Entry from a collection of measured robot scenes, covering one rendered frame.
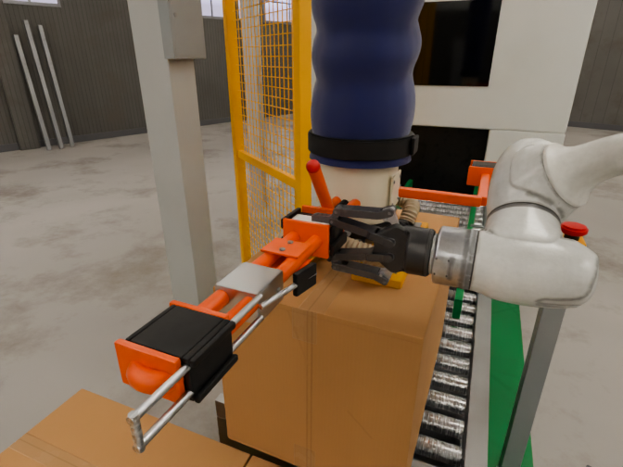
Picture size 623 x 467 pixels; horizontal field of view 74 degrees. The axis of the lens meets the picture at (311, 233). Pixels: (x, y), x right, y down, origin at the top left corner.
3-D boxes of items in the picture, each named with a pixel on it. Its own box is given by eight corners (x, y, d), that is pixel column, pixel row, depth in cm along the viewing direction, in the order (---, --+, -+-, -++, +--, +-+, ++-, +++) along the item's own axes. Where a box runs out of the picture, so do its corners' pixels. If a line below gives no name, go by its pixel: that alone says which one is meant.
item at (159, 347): (178, 335, 48) (172, 298, 46) (232, 352, 45) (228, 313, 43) (121, 383, 41) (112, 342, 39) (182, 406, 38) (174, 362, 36)
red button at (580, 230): (555, 232, 122) (559, 219, 120) (583, 235, 119) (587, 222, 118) (558, 241, 116) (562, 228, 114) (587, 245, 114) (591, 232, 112)
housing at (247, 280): (243, 288, 59) (241, 260, 57) (286, 298, 56) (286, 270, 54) (214, 314, 53) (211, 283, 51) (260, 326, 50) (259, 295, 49)
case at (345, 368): (324, 307, 145) (326, 198, 130) (441, 335, 130) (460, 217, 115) (227, 438, 94) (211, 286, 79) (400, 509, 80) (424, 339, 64)
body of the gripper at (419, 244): (433, 237, 58) (369, 227, 62) (426, 289, 62) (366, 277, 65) (439, 220, 65) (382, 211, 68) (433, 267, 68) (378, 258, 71)
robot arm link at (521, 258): (465, 308, 63) (476, 239, 69) (583, 332, 57) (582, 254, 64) (472, 271, 54) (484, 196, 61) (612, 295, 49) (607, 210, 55)
